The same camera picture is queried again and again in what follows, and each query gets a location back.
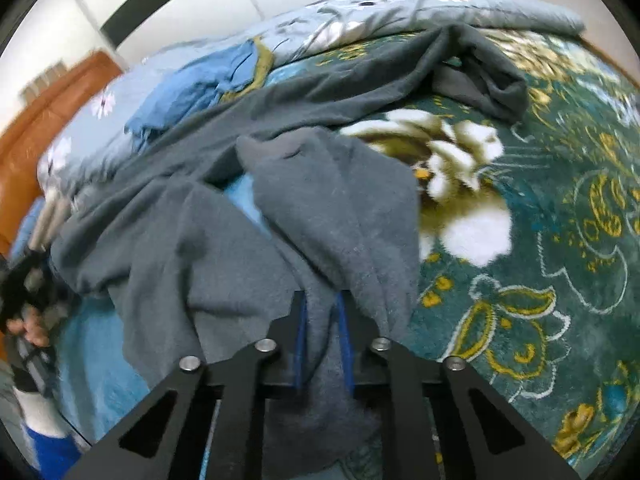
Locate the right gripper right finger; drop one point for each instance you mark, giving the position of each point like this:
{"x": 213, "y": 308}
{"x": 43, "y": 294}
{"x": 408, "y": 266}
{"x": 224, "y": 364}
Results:
{"x": 440, "y": 420}

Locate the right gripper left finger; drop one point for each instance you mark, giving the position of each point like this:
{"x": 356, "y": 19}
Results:
{"x": 205, "y": 420}

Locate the grey fleece garment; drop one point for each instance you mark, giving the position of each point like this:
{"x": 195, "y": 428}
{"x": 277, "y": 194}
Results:
{"x": 203, "y": 239}

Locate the person's left hand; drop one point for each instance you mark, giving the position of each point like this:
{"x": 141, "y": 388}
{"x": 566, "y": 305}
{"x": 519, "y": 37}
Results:
{"x": 30, "y": 325}

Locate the orange wooden headboard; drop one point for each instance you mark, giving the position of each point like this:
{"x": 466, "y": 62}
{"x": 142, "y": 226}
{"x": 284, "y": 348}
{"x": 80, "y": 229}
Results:
{"x": 29, "y": 135}

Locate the grey-blue daisy quilt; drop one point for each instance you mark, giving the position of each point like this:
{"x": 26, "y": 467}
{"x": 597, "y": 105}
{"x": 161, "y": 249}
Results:
{"x": 106, "y": 131}

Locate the teal floral blanket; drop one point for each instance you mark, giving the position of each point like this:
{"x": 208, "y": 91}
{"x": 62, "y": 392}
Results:
{"x": 528, "y": 256}

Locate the blue cloth garment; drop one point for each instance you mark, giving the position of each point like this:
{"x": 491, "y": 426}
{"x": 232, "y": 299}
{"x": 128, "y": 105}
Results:
{"x": 192, "y": 88}

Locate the mustard yellow garment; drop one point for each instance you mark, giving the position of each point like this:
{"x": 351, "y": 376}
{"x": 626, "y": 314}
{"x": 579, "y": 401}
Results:
{"x": 257, "y": 67}

